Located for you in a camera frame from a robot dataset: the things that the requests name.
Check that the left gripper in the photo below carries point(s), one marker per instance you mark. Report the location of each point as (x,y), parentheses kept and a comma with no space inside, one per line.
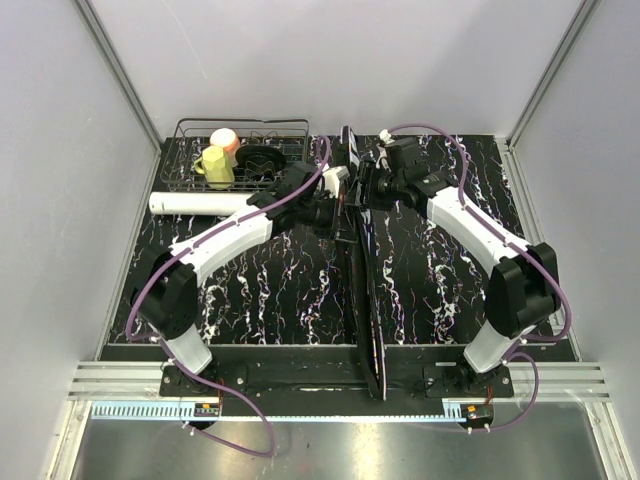
(327,231)

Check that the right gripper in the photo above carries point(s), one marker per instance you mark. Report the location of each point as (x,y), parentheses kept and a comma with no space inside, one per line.
(367,174)

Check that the black racket bag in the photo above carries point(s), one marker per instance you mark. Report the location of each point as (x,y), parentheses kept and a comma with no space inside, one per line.
(355,243)

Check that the white shuttlecock tube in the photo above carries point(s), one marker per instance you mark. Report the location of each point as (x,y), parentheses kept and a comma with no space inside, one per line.
(189,203)

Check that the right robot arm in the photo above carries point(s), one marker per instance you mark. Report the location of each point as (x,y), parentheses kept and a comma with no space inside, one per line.
(523,283)

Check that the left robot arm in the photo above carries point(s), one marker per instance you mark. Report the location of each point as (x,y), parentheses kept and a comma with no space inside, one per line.
(165,293)

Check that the black bowl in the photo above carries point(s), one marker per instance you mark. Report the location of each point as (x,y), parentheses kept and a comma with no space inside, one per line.
(259,162)

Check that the marble pattern table mat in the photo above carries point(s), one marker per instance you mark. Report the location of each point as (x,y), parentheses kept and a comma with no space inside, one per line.
(288,291)

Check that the yellow-green mug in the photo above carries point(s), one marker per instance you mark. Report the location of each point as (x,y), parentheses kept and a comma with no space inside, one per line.
(214,165)

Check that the pink cup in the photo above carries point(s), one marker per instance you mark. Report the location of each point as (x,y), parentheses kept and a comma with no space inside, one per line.
(228,140)

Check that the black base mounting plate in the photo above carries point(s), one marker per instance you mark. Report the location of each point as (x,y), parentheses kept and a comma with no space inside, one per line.
(329,381)

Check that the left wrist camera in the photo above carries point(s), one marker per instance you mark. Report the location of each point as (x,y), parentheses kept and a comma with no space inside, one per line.
(332,179)

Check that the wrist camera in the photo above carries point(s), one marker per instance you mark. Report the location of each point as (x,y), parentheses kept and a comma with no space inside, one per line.
(332,179)
(387,139)

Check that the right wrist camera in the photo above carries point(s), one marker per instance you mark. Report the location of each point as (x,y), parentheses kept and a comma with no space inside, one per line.
(387,139)

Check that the wire dish rack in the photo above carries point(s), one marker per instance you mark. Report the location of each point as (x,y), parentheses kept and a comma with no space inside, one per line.
(191,137)

